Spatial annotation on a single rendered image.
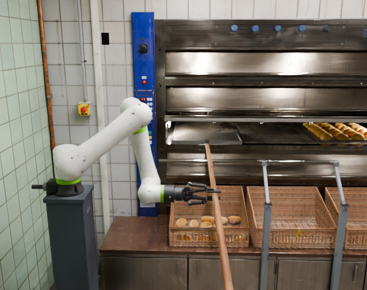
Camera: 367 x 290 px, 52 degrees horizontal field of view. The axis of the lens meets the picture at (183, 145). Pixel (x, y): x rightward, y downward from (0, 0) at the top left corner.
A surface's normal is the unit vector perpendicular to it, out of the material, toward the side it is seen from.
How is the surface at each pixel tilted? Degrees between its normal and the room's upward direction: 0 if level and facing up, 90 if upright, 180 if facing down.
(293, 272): 91
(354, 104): 70
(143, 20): 90
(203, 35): 92
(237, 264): 90
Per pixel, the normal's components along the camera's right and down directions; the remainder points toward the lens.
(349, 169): -0.04, -0.08
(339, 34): -0.03, 0.27
